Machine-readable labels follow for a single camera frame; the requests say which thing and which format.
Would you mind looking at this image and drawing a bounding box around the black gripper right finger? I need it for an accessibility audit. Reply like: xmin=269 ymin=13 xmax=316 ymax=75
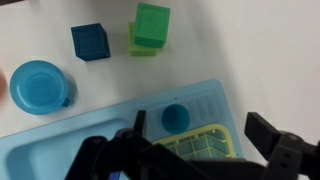
xmin=244 ymin=112 xmax=283 ymax=161

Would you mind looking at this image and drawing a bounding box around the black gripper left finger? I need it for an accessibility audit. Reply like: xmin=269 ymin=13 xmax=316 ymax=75
xmin=133 ymin=110 xmax=147 ymax=137

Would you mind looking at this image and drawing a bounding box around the small blue cup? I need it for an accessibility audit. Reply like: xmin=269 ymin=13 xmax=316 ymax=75
xmin=161 ymin=104 xmax=190 ymax=134

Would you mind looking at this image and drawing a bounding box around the light blue toy sink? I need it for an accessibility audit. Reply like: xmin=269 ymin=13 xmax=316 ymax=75
xmin=0 ymin=80 xmax=243 ymax=180

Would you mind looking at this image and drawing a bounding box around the yellow-green dish rack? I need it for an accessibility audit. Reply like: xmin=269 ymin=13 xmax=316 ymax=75
xmin=155 ymin=124 xmax=237 ymax=160

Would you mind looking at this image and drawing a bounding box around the royal blue cube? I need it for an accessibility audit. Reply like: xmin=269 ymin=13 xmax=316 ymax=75
xmin=109 ymin=172 xmax=129 ymax=180

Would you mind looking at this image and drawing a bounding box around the lime green cube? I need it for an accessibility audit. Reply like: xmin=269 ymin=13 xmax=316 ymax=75
xmin=128 ymin=22 xmax=157 ymax=56

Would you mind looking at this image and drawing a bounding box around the dark blue cube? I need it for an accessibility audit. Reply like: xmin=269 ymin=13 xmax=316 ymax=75
xmin=71 ymin=23 xmax=111 ymax=61

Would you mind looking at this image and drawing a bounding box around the blue plate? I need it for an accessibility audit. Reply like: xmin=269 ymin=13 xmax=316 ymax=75
xmin=9 ymin=60 xmax=71 ymax=115

